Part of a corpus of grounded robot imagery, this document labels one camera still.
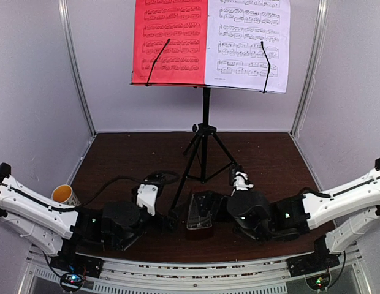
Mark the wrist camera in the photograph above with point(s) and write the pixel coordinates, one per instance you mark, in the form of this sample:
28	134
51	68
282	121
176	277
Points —
239	179
146	193

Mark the front aluminium rail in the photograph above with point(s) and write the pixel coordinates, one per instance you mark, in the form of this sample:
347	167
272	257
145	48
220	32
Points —
267	275

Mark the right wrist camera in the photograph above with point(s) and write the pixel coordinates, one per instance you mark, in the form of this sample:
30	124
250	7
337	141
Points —
239	179

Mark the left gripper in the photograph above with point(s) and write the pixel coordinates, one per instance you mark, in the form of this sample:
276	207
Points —
173	222

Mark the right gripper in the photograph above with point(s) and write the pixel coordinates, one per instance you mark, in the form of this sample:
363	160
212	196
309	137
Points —
219	213

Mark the left aluminium frame post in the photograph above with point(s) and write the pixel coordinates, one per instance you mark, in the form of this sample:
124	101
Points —
65	21

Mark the aluminium frame post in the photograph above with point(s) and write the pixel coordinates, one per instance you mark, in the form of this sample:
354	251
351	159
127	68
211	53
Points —
315	57
65	21

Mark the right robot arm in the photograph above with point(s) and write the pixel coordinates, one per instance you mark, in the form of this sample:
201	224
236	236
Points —
289	218

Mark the red sheet music page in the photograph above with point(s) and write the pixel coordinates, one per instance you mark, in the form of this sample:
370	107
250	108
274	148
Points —
170	38

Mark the right aluminium frame post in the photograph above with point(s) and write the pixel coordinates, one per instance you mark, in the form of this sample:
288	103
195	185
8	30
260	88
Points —
315	57

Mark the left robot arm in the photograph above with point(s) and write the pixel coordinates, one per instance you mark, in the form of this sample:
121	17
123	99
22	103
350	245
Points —
59	228

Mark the white sheet music page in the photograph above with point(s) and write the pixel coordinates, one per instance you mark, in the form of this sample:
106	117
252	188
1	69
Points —
248	45

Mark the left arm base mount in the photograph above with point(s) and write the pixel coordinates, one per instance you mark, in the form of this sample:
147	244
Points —
72	269

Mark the wooden metronome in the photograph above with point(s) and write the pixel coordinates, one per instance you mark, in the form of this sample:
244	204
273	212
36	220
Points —
199	220

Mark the patterned mug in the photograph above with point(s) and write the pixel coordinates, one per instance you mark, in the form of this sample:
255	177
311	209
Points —
65	194

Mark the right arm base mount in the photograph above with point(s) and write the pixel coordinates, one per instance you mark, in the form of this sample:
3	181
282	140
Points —
316	265

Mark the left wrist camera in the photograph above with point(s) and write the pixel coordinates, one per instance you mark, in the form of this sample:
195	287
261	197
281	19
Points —
146	193

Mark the black music stand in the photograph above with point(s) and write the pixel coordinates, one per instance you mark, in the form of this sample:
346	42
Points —
198	148

